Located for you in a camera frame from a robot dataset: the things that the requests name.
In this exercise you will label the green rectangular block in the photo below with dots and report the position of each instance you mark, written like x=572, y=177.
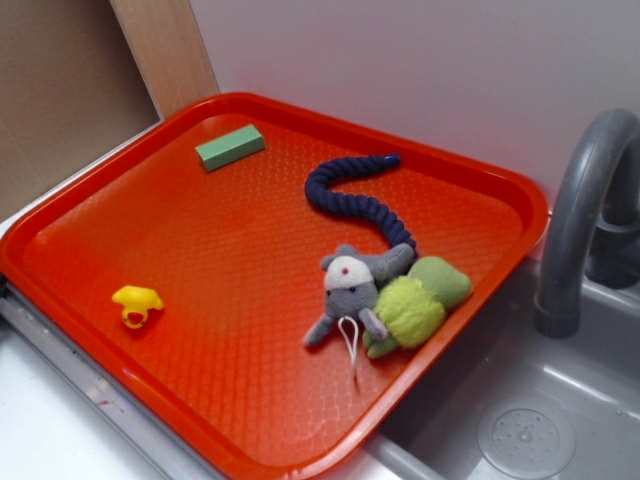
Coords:
x=230, y=147

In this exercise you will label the grey plush mouse toy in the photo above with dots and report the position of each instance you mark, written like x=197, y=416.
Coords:
x=351, y=288

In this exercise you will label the green plush turtle toy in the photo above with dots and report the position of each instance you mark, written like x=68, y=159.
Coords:
x=415, y=305

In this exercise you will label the orange plastic tray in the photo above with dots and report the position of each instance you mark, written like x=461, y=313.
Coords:
x=234, y=255

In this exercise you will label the yellow rubber duck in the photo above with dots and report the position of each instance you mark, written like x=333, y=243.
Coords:
x=136, y=302

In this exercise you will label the grey plastic toy sink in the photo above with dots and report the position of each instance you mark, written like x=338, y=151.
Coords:
x=505, y=402

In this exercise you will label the light wooden board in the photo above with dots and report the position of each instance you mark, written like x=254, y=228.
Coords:
x=168, y=49

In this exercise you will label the grey toy faucet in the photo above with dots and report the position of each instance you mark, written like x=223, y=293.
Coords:
x=594, y=229

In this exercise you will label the brown cardboard panel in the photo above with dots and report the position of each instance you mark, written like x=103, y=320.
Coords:
x=70, y=93

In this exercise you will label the navy blue rope toy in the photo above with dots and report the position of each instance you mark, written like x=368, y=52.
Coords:
x=318, y=192

